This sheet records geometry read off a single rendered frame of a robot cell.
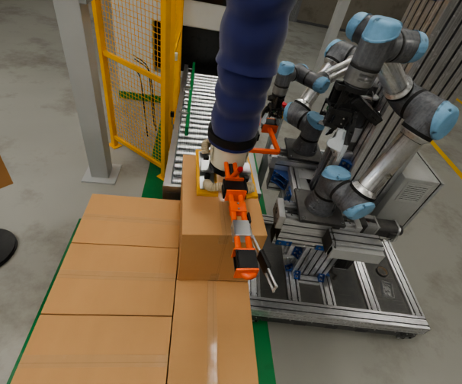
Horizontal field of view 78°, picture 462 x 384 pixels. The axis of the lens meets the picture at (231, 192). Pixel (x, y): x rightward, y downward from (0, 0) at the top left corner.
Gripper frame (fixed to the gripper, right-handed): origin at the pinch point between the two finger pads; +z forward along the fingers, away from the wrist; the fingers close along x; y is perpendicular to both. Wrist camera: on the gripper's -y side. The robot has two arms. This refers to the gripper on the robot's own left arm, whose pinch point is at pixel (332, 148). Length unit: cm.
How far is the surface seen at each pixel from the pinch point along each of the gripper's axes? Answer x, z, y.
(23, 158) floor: -143, 152, 218
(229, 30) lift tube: -28, -20, 37
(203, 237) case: -5, 59, 35
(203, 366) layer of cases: 36, 98, 27
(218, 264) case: -7, 82, 25
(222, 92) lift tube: -30.7, 2.0, 36.5
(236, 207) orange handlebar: -0.4, 32.4, 24.5
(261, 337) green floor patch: 0, 152, -15
